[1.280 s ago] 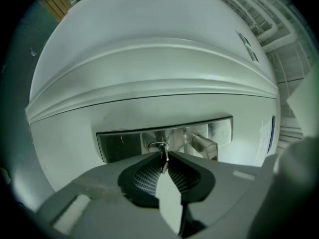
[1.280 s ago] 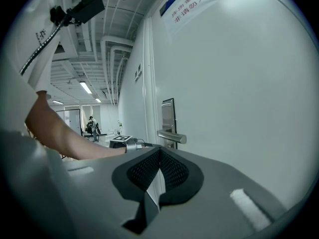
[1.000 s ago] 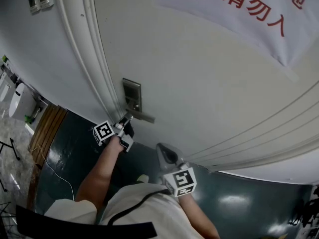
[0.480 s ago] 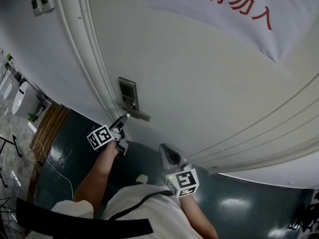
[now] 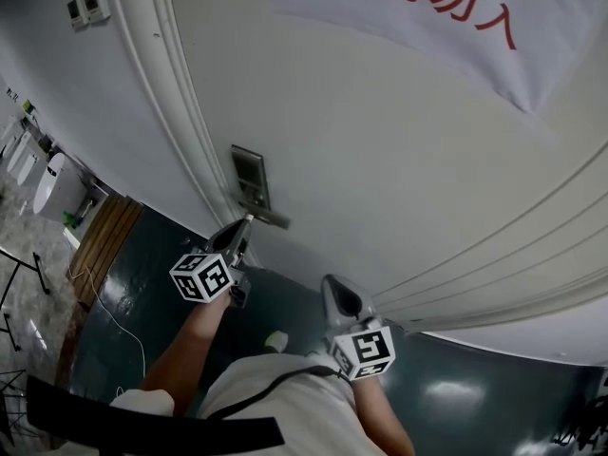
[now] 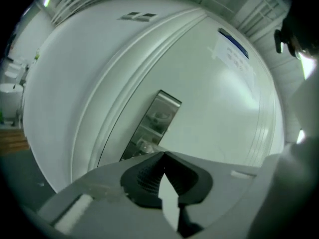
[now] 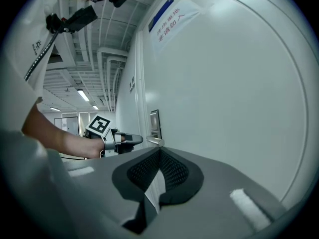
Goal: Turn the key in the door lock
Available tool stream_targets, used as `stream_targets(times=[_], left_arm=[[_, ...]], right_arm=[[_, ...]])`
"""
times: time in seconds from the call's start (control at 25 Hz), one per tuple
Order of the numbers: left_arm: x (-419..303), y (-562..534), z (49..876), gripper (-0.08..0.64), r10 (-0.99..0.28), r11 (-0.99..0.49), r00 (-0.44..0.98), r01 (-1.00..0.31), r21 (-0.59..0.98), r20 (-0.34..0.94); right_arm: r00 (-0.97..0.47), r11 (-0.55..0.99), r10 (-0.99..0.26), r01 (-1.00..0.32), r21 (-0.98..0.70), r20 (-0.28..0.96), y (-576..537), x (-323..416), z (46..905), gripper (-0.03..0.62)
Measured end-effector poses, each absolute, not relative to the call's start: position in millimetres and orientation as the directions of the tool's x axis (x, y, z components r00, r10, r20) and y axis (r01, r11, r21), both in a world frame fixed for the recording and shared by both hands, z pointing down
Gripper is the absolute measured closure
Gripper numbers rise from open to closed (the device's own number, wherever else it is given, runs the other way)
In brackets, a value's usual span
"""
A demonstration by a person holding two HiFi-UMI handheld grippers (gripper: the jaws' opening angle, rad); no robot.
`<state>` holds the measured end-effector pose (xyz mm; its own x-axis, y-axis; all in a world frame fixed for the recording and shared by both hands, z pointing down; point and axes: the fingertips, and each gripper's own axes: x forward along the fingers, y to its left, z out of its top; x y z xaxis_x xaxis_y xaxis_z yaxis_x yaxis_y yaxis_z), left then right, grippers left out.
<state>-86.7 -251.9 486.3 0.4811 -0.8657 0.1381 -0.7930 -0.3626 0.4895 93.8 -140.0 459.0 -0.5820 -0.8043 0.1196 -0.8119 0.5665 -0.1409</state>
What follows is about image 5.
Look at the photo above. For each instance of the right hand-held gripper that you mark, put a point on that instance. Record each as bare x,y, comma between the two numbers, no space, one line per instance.
370,349

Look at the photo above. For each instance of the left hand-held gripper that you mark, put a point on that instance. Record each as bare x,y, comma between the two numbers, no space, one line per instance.
209,278

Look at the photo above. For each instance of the person's left forearm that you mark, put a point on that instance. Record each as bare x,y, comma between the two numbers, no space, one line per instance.
190,345

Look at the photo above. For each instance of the person's right forearm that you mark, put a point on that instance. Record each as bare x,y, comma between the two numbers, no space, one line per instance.
382,416

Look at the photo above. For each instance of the metal door lock plate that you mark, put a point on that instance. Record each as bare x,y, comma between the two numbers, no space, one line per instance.
249,174

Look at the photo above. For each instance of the person's white shoe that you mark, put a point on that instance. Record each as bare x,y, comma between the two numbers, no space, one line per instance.
276,341

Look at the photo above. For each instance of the person's white shirt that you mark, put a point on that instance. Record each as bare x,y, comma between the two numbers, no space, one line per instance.
294,411

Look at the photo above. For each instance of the brown wooden slatted board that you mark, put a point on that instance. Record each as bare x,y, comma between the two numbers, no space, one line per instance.
107,250

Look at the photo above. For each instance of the small green floor item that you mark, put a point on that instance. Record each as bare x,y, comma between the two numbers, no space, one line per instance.
69,219

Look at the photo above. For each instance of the white toilet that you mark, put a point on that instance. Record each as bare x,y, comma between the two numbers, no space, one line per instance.
57,188
18,152
26,169

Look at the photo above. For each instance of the black metal stand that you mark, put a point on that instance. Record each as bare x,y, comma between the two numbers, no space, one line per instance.
9,411
40,273

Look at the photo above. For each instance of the dark bushy object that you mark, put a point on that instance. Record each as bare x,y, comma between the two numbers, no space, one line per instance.
586,421

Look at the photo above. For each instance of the white paper sign red print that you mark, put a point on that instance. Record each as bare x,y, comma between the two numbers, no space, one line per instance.
451,22

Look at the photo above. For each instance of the white wall control panel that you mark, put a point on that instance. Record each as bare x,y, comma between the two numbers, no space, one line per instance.
95,2
76,13

